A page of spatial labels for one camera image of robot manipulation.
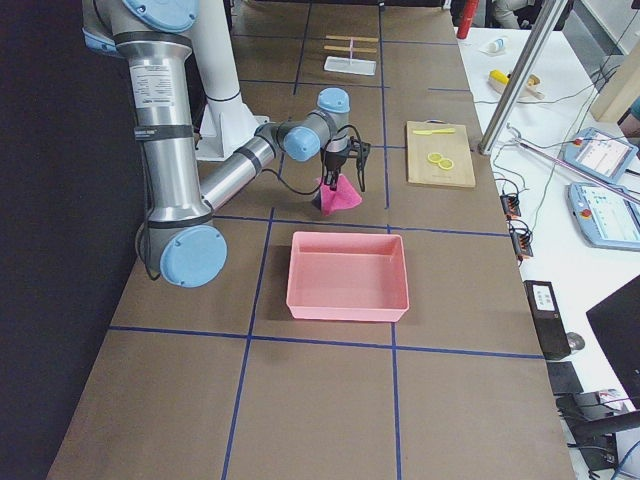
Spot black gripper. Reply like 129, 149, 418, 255
322, 147, 349, 191

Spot pink fleece cloth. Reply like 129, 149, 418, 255
311, 174, 363, 216

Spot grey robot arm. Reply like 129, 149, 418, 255
83, 1, 350, 288

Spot pink plastic bin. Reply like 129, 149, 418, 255
286, 231, 410, 322

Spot white rectangular tray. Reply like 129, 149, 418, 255
324, 56, 377, 76

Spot yellow plastic knife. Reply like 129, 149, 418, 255
412, 128, 456, 136

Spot bamboo cutting board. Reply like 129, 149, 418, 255
406, 121, 476, 188

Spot inner wooden rod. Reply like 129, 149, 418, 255
323, 45, 377, 53

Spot wooden rod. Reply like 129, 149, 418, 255
324, 35, 379, 43
323, 45, 377, 53

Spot outer wooden rod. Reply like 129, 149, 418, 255
324, 35, 379, 43

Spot upper orange black connector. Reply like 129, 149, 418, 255
500, 193, 521, 219

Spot orange black connector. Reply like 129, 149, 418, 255
500, 193, 521, 219
509, 226, 534, 261

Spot lower orange black connector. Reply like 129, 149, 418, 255
509, 226, 534, 261

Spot small white bottle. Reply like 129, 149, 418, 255
479, 37, 508, 56

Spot red cylinder bottle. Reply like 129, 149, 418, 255
456, 0, 479, 40

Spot black rectangular box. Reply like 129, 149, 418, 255
523, 280, 571, 360

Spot upper blue teach pendant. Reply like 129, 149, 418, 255
562, 127, 638, 184

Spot blue teach pendant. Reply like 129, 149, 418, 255
567, 182, 639, 252
562, 127, 638, 184

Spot lower blue teach pendant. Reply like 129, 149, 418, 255
567, 182, 639, 252

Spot black monitor corner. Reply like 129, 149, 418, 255
587, 278, 640, 408

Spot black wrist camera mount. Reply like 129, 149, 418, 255
349, 139, 371, 165

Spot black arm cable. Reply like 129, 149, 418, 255
259, 124, 369, 197

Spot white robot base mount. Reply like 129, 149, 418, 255
189, 1, 261, 162

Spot aluminium frame post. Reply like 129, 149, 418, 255
478, 0, 568, 156

